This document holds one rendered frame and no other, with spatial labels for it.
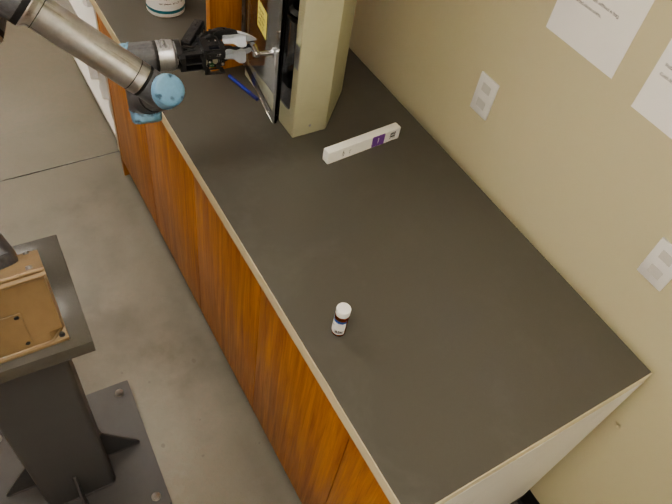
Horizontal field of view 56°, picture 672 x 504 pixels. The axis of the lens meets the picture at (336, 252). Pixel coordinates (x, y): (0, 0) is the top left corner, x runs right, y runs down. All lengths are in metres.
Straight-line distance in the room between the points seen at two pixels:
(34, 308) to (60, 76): 2.49
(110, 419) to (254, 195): 1.05
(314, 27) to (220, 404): 1.36
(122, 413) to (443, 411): 1.31
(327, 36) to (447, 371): 0.88
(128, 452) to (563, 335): 1.45
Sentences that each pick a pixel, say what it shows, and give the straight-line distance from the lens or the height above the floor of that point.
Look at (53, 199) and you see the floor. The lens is 3.05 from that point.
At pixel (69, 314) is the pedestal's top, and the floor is 0.94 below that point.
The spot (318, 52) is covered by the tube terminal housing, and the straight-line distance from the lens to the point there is 1.72.
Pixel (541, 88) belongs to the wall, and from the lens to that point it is 1.65.
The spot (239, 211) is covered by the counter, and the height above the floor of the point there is 0.94.
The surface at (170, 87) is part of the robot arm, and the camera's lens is 1.50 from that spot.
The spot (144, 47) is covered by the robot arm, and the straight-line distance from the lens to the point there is 1.66.
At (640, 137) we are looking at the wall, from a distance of 1.50.
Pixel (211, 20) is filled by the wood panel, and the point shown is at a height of 1.11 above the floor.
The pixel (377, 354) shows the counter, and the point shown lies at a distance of 1.43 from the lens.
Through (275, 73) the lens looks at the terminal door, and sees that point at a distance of 1.72.
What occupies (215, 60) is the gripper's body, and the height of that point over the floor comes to 1.20.
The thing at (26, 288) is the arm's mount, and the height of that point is 1.14.
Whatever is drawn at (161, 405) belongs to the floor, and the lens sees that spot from 2.39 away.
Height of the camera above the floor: 2.15
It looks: 50 degrees down
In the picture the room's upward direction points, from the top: 12 degrees clockwise
